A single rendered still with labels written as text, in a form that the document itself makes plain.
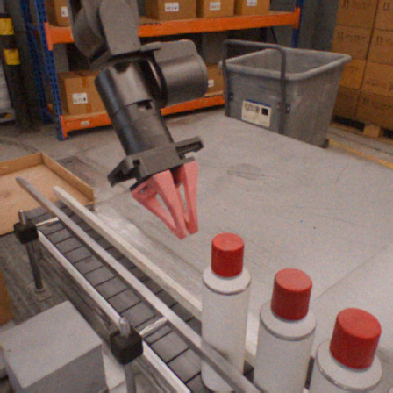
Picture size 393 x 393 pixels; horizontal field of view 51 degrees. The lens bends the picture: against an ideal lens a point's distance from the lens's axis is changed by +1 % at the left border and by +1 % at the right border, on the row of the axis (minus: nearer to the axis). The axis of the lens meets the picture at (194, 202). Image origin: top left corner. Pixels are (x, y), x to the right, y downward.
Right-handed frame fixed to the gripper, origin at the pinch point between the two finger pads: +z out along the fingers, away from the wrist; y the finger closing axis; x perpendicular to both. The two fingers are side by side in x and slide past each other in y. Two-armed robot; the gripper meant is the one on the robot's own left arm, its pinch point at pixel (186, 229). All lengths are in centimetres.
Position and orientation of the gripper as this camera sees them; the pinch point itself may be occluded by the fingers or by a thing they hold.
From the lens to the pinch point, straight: 46.4
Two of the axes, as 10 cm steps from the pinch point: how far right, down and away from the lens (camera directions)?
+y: 7.7, -3.1, 5.6
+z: 4.1, 9.1, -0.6
